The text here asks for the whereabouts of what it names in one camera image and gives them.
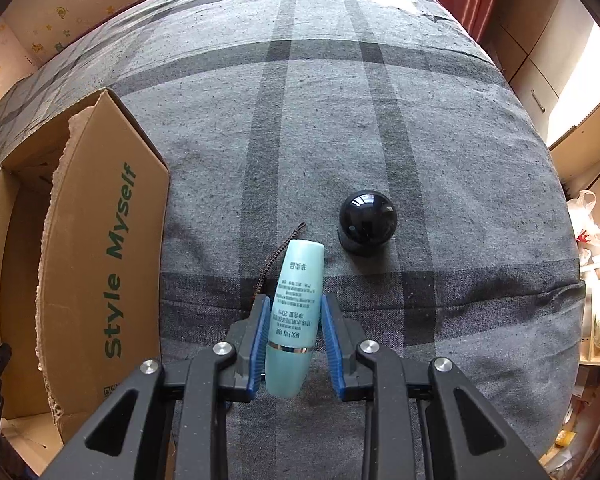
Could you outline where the brown cardboard box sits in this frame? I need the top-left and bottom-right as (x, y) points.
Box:
(0, 89), (170, 479)

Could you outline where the teal cosmetic tube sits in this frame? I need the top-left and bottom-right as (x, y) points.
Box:
(265, 240), (325, 399)

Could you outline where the black round-top bottle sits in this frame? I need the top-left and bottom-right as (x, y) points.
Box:
(338, 190), (398, 257)

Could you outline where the metal keychain with strap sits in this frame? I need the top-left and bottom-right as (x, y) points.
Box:
(251, 222), (308, 302)

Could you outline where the wooden side shelf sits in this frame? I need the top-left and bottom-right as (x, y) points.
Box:
(540, 255), (600, 479)

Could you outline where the white plastic bag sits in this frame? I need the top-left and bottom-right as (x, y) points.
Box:
(567, 190), (600, 252)

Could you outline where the grey plaid bed blanket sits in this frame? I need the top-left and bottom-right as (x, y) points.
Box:
(0, 0), (584, 454)

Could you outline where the beige wardrobe cabinet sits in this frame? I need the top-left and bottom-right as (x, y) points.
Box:
(482, 0), (600, 181)

